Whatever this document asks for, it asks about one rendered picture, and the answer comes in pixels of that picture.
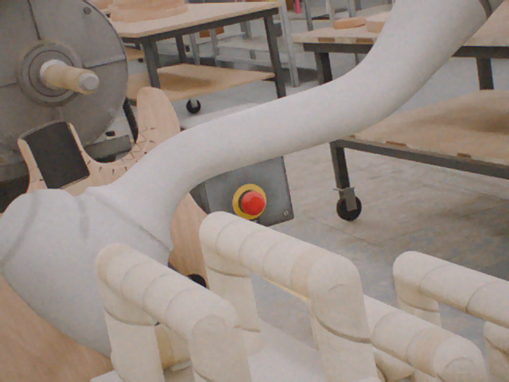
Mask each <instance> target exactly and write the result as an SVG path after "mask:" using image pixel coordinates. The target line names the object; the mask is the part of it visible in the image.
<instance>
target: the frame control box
mask: <svg viewBox="0 0 509 382"><path fill-rule="evenodd" d="M258 105H260V104H258V103H246V104H243V105H239V106H235V107H232V108H229V109H226V110H222V111H216V112H212V113H210V114H206V115H200V116H197V117H192V118H189V119H183V120H179V121H178V123H179V128H180V129H181V132H182V131H185V130H188V129H189V128H192V127H196V126H198V125H200V124H203V123H205V122H207V121H210V120H213V119H218V118H220V117H223V116H226V115H230V114H234V113H236V112H240V111H244V110H246V109H250V108H252V107H255V106H258ZM251 191H255V192H258V193H261V194H262V195H263V197H264V199H265V207H264V209H263V210H262V212H261V213H259V214H258V215H249V214H247V213H245V212H244V211H243V208H242V199H243V197H244V196H245V194H246V193H249V192H251ZM189 194H190V195H191V197H192V198H193V199H194V201H195V202H196V204H197V205H198V206H199V207H200V208H201V209H202V210H203V211H204V212H205V213H206V214H207V215H209V214H211V213H213V212H221V211H222V212H229V213H231V214H233V215H235V216H237V217H240V218H243V219H245V220H249V221H251V222H253V223H256V224H260V225H262V226H264V227H270V226H273V225H276V224H280V223H283V222H287V221H290V220H293V219H294V214H293V206H292V201H291V196H290V191H289V182H288V177H287V173H286V168H285V164H284V159H283V156H281V157H278V158H273V159H269V160H266V161H263V162H258V163H255V164H252V165H248V166H244V167H241V168H237V170H232V171H229V172H226V173H222V174H219V175H216V176H214V177H211V178H209V179H208V180H205V181H202V182H201V183H200V184H198V186H196V187H195V188H194V189H191V190H190V191H189Z"/></svg>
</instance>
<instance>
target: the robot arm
mask: <svg viewBox="0 0 509 382"><path fill-rule="evenodd" d="M503 1H504V0H396V2H395V4H394V7H392V9H391V12H390V14H389V16H388V18H387V22H386V24H384V26H383V29H382V31H381V33H380V35H379V37H378V40H377V41H376V43H375V44H374V45H373V47H372V49H371V51H370V52H369V53H368V55H367V56H366V57H364V59H363V61H362V62H361V63H360V64H359V65H358V66H356V67H355V68H354V69H352V70H351V71H350V72H349V73H347V74H346V75H344V76H341V77H339V78H337V79H335V80H333V81H330V83H327V84H324V85H321V86H319V87H316V88H311V89H308V90H305V91H303V92H298V93H295V95H290V96H287V97H284V98H281V99H276V100H274V101H271V102H268V103H263V104H260V105H258V106H255V107H252V108H250V109H246V110H244V111H240V112H236V113H234V114H230V115H226V116H223V117H220V118H218V119H213V120H210V121H207V122H205V123H203V124H200V125H198V126H196V127H192V128H189V129H188V130H185V131H182V132H181V133H178V134H175V135H174V136H172V137H170V138H168V140H166V141H164V142H162V143H161V144H160V145H158V146H156V147H155V148H153V149H152V150H150V151H149V152H148V153H147V154H145V156H144V157H143V158H142V159H140V160H139V161H137V162H136V163H135V164H134V165H133V166H132V167H131V168H130V169H128V171H127V172H126V173H124V174H123V175H122V176H121V177H120V178H119V179H118V180H116V181H113V182H112V183H109V184H107V185H105V186H100V187H88V188H87V189H86V190H85V191H84V193H83V194H80V195H79V196H75V197H74V196H72V195H70V194H69V193H67V192H65V191H63V190H60V189H37V190H34V191H31V192H29V193H25V194H22V195H21V196H20V197H17V199H16V200H14V201H13V202H12V203H11V205H9V206H8V208H7V210H6V211H5V213H4V214H3V216H2V217H1V219H0V272H1V274H2V277H3V278H4V279H5V281H6V282H7V283H9V285H10V286H11V288H12V289H13V290H14V292H15V293H16V294H18V295H19V296H20V297H21V298H22V299H23V301H24V302H25V303H27V304H28V305H29V306H30V307H31V308H32V309H33V311H34V312H37V314H38V315H39V316H40V317H42V318H43V319H44V320H46V321H47V322H48V323H50V324H51V325H53V327H54V328H55V329H58V330H59V331H60V332H62V333H63V334H65V335H67V336H69V337H70V338H72V339H73V340H75V341H77V342H78V343H80V344H81V345H83V346H85V347H88V348H90V349H94V350H95V351H97V352H100V353H102V354H103V355H105V356H106V357H107V358H108V359H111V353H112V348H111V341H110V336H109V333H108V329H107V322H106V318H105V314H104V310H103V304H102V299H101V296H100V292H99V288H98V285H97V281H96V277H95V259H96V258H97V255H98V254H99V252H100V251H101V250H102V249H103V248H104V247H106V246H107V245H110V244H125V245H127V246H130V247H131V248H133V249H135V250H137V251H139V252H141V253H143V254H145V255H147V256H149V258H151V259H154V260H155V261H157V262H159V263H161V264H162V265H164V266H166V267H169V268H170V269H172V270H174V271H176V272H177V273H178V274H179V275H181V274H180V272H179V271H178V270H177V269H176V268H175V267H174V266H173V265H172V264H171V263H170V262H168V260H169V254H170V252H171V251H172V250H173V243H172V240H171V235H170V224H171V220H172V217H173V213H174V211H175V209H176V207H177V206H178V205H179V204H180V203H181V201H182V199H183V197H184V196H185V195H186V194H187V193H188V192H189V191H190V190H191V189H194V188H195V187H196V186H198V184H200V183H201V182H202V181H205V180H208V179H209V178H211V177H214V176H216V175H219V174H222V173H226V172H229V171H232V170H237V168H241V167H244V166H248V165H252V164H255V163H258V162H263V161H266V160H269V159H273V158H278V157H281V156H284V155H287V154H292V153H293V152H296V151H299V150H304V149H308V148H310V147H313V146H319V145H322V144H325V143H328V142H333V141H336V140H339V139H341V138H343V137H347V136H349V135H352V134H355V133H357V132H359V131H363V130H365V129H367V128H368V127H371V125H374V124H376V123H377V122H379V121H381V120H382V119H385V118H386V117H388V116H389V115H391V113H392V112H394V111H396V110H398V109H399V108H400V107H401V106H402V105H403V104H404V103H405V102H407V101H408V100H409V99H410V98H411V97H412V96H413V95H414V94H415V93H416V92H418V90H419V89H420V88H421V87H422V86H423V85H424V84H425V83H427V82H428V81H429V78H430V77H431V76H432V75H433V74H434V73H436V72H437V71H438V69H439V68H440V67H441V66H442V65H443V64H445V63H446V62H447V60H448V59H449V58H450V57H451V56H452V55H453V54H454V53H455V52H456V51H457V50H458V49H459V48H460V47H461V46H462V45H463V44H464V43H465V42H466V41H467V40H468V39H470V38H471V37H472V36H473V35H474V33H475V32H477V31H478V30H479V29H480V28H481V27H482V26H483V24H485V22H486V21H487V20H488V19H489V17H490V16H492V15H493V13H494V12H495V11H496V9H497V8H499V6H500V5H501V4H502V3H503Z"/></svg>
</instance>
